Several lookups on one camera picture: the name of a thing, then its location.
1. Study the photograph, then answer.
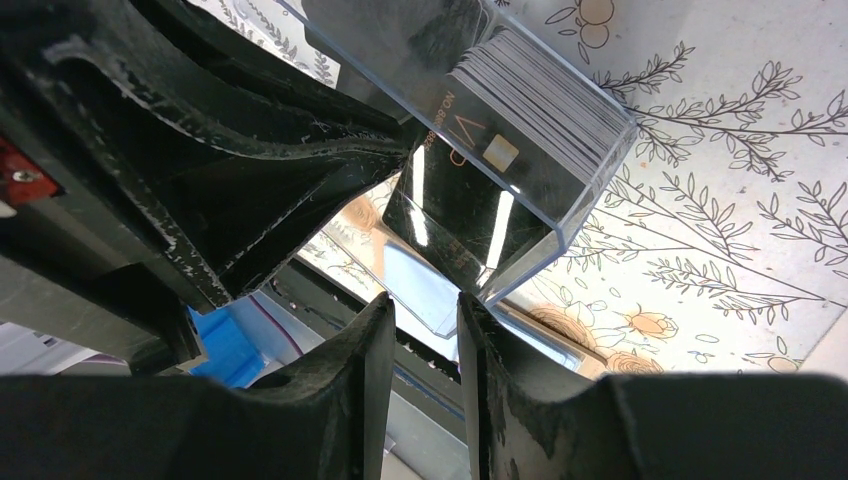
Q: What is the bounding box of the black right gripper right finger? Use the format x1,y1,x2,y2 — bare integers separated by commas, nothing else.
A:
457,293,847,479

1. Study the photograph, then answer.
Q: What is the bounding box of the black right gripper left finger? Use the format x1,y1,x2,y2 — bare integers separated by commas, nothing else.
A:
0,292,397,480

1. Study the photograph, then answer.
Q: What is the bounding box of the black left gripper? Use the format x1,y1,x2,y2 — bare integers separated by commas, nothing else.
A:
1,1,412,375

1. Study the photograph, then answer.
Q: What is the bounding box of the clear plastic card box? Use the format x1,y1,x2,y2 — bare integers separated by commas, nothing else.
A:
288,1,636,305

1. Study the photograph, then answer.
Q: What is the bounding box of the blue plastic storage bin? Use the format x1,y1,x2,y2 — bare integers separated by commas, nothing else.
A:
189,308,266,388

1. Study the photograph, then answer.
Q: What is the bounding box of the floral table mat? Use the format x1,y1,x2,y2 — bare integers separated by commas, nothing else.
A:
185,0,848,379

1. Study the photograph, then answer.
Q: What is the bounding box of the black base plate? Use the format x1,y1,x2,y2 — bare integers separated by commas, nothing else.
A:
260,260,465,430

